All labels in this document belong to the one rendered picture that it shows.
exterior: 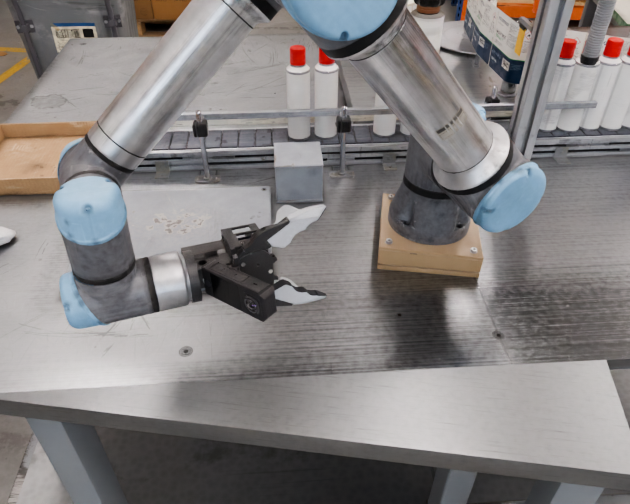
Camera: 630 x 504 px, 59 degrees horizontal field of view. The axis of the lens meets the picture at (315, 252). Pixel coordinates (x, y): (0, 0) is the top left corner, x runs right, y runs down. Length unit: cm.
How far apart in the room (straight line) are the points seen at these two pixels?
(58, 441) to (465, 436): 63
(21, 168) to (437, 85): 102
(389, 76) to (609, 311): 59
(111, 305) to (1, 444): 129
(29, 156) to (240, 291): 88
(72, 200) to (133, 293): 14
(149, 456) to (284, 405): 76
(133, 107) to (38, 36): 259
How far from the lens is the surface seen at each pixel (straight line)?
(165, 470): 151
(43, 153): 149
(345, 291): 98
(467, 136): 77
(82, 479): 112
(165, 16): 471
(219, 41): 73
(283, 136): 133
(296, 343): 89
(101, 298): 73
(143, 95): 75
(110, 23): 319
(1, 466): 195
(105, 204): 66
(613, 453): 88
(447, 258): 101
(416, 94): 70
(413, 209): 100
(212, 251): 79
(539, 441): 85
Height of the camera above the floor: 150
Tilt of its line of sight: 40 degrees down
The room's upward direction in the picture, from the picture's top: straight up
